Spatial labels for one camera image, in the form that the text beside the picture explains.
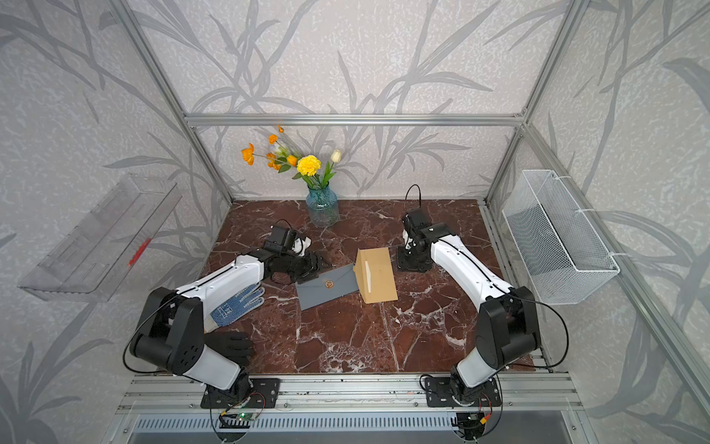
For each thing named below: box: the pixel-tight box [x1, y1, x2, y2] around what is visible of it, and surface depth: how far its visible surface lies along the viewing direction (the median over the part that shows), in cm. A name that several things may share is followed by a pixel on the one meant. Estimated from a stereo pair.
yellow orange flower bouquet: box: [241, 125, 343, 189], surface depth 98 cm
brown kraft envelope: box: [353, 246, 399, 305], surface depth 99 cm
